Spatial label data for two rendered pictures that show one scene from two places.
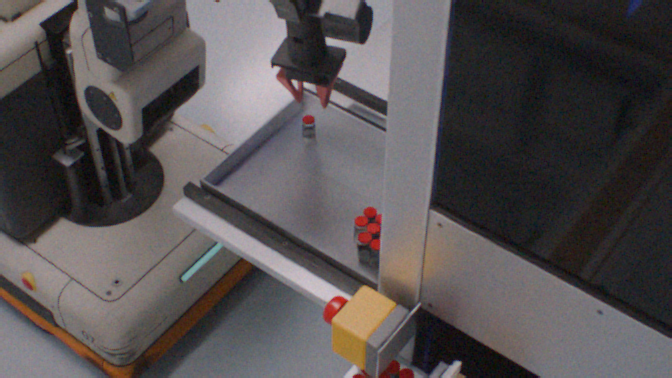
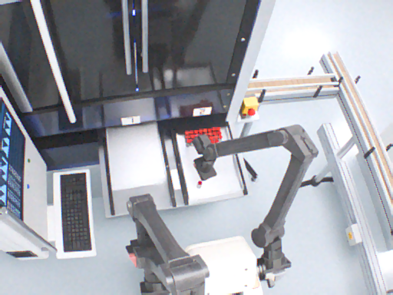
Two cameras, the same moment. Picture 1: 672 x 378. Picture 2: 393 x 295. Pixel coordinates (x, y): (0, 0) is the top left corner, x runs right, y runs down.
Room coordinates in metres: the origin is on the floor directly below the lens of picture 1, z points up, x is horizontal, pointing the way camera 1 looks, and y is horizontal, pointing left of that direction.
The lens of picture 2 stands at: (1.78, 0.34, 2.47)
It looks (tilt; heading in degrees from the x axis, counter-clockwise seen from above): 62 degrees down; 211
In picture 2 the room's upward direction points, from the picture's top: 12 degrees clockwise
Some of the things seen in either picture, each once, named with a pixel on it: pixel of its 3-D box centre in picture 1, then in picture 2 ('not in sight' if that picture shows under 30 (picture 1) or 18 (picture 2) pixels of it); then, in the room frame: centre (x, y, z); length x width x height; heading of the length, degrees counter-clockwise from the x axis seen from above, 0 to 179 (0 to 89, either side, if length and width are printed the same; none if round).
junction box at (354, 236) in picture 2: not in sight; (353, 235); (0.65, 0.91, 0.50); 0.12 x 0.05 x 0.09; 53
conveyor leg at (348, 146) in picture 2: not in sight; (334, 160); (0.28, 0.52, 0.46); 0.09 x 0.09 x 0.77; 53
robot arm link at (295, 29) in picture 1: (307, 13); (207, 158); (1.18, 0.04, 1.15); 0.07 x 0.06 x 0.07; 68
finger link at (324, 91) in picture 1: (315, 82); not in sight; (1.18, 0.03, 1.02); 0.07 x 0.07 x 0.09; 68
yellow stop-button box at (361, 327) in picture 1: (368, 330); (249, 104); (0.74, -0.04, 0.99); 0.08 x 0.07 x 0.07; 53
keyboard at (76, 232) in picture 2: not in sight; (74, 210); (1.70, -0.31, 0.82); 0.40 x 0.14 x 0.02; 51
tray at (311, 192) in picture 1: (336, 186); (209, 161); (1.08, 0.00, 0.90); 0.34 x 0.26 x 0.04; 53
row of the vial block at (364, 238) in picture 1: (394, 214); (204, 140); (1.01, -0.09, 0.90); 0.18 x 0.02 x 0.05; 143
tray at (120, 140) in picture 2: not in sight; (134, 149); (1.28, -0.30, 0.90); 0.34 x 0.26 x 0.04; 53
